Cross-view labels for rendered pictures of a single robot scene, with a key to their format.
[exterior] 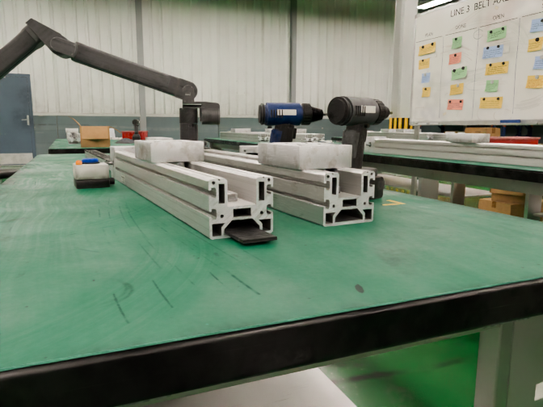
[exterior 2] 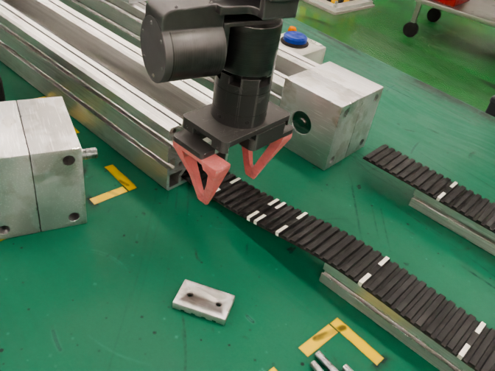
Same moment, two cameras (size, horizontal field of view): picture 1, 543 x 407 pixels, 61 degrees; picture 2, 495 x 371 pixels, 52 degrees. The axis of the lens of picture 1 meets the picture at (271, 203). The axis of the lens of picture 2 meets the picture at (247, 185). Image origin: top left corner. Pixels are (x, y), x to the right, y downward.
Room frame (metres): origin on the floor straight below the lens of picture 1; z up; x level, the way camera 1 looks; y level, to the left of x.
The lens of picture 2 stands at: (1.92, 0.08, 1.15)
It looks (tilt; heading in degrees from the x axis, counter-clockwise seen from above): 37 degrees down; 154
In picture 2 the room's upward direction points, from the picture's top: 10 degrees clockwise
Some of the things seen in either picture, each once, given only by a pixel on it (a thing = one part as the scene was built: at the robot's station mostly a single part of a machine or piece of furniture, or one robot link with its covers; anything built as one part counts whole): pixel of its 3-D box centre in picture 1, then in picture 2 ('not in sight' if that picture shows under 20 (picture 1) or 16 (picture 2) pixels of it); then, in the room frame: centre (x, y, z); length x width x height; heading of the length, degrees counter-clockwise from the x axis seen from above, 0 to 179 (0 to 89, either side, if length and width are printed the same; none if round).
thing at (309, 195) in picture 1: (247, 174); (25, 27); (1.10, 0.06, 0.82); 0.80 x 0.10 x 0.09; 27
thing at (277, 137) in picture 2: not in sight; (247, 148); (1.48, 0.29, 0.84); 0.07 x 0.07 x 0.09; 27
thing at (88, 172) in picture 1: (94, 174); (287, 59); (1.20, 0.46, 0.81); 0.10 x 0.08 x 0.06; 117
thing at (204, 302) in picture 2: not in sight; (204, 301); (1.64, 0.19, 0.78); 0.05 x 0.03 x 0.01; 54
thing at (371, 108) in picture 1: (364, 148); not in sight; (1.03, -0.20, 0.89); 0.20 x 0.08 x 0.22; 132
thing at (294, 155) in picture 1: (302, 161); not in sight; (0.88, -0.06, 0.87); 0.16 x 0.11 x 0.07; 27
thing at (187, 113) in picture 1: (190, 115); (243, 42); (1.49, 0.26, 0.97); 0.07 x 0.06 x 0.07; 101
